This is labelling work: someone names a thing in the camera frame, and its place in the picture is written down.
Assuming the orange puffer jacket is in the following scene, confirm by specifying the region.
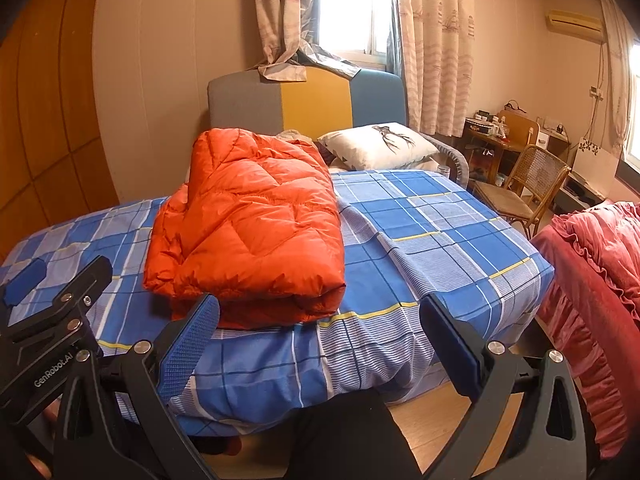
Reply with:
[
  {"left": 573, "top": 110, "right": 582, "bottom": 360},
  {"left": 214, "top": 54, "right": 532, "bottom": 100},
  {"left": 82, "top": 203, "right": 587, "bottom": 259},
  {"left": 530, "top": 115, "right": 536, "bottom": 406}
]
[{"left": 143, "top": 128, "right": 346, "bottom": 330}]

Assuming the person left hand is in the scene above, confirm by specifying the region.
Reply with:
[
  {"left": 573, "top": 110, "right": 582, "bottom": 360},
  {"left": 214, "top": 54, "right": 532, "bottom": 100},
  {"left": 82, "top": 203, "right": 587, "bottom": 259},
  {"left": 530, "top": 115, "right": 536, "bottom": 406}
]
[{"left": 27, "top": 399, "right": 60, "bottom": 479}]

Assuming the black trousers leg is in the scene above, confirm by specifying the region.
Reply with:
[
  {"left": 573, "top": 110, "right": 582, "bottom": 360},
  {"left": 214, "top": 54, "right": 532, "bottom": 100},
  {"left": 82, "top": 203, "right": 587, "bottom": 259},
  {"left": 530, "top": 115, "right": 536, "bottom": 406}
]
[{"left": 284, "top": 389, "right": 422, "bottom": 479}]

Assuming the pink ruffled bedspread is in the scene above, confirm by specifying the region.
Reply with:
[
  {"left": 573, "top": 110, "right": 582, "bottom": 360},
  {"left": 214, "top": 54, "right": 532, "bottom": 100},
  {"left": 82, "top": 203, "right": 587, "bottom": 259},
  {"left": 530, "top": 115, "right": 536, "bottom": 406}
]
[{"left": 532, "top": 202, "right": 639, "bottom": 460}]

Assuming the wooden wardrobe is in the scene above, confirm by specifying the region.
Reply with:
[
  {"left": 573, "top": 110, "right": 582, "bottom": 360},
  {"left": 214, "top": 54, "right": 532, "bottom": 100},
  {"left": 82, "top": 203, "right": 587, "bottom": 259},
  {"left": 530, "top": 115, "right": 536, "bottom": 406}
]
[{"left": 1, "top": 0, "right": 119, "bottom": 256}]

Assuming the blue plaid bed sheet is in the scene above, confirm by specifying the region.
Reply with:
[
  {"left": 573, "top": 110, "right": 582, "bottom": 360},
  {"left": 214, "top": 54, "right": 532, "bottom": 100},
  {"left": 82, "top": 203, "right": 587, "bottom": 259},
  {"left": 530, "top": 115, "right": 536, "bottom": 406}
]
[{"left": 1, "top": 170, "right": 554, "bottom": 437}]

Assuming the rattan wooden chair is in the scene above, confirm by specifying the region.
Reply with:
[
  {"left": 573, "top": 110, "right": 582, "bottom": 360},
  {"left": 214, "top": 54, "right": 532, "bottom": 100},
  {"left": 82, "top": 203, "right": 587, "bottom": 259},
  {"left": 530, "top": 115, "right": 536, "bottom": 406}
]
[{"left": 473, "top": 144, "right": 570, "bottom": 240}]

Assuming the wooden desk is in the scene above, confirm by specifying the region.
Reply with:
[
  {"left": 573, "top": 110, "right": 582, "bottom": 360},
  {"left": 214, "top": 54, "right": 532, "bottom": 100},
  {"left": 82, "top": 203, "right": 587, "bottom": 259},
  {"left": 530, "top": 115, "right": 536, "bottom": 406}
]
[{"left": 463, "top": 107, "right": 540, "bottom": 184}]

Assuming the white printed pillow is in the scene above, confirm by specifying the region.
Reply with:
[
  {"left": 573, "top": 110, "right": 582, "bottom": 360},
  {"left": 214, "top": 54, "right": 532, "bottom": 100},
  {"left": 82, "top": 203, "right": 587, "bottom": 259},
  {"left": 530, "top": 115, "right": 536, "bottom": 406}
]
[{"left": 318, "top": 122, "right": 438, "bottom": 170}]

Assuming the beige quilted jacket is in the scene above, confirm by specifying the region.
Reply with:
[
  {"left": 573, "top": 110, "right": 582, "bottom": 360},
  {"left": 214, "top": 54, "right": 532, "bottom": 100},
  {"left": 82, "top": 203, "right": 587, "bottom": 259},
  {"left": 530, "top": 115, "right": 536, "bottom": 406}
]
[{"left": 276, "top": 129, "right": 314, "bottom": 145}]

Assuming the grey yellow blue headboard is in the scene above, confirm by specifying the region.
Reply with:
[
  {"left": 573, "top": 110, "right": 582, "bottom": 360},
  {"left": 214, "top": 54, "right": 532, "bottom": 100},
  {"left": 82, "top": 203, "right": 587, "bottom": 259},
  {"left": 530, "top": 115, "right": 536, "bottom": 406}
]
[{"left": 207, "top": 66, "right": 409, "bottom": 140}]

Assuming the left patterned curtain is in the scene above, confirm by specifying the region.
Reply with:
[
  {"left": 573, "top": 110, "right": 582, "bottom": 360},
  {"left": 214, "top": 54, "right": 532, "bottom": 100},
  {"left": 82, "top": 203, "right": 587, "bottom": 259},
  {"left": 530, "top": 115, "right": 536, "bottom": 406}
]
[{"left": 255, "top": 0, "right": 360, "bottom": 82}]

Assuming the patterned curtain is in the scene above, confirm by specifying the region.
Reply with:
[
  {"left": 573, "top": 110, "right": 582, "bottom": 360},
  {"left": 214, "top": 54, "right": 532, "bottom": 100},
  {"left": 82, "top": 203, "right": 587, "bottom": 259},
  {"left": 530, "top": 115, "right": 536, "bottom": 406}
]
[
  {"left": 398, "top": 0, "right": 476, "bottom": 138},
  {"left": 255, "top": 0, "right": 360, "bottom": 82}
]

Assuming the right patterned curtain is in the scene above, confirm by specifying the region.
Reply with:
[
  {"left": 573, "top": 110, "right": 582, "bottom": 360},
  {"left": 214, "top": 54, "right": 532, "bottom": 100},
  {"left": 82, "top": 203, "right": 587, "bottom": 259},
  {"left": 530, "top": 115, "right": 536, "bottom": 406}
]
[{"left": 398, "top": 0, "right": 476, "bottom": 138}]

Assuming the window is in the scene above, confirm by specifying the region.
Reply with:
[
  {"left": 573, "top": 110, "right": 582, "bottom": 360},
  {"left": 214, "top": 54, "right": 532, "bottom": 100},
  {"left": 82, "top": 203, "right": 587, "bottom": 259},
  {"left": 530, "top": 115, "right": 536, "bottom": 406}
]
[{"left": 318, "top": 0, "right": 393, "bottom": 70}]

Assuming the wall air conditioner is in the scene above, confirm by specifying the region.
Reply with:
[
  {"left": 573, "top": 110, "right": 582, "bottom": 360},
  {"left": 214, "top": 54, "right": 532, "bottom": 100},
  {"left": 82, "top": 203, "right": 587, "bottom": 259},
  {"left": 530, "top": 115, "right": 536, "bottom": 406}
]
[{"left": 546, "top": 10, "right": 605, "bottom": 44}]

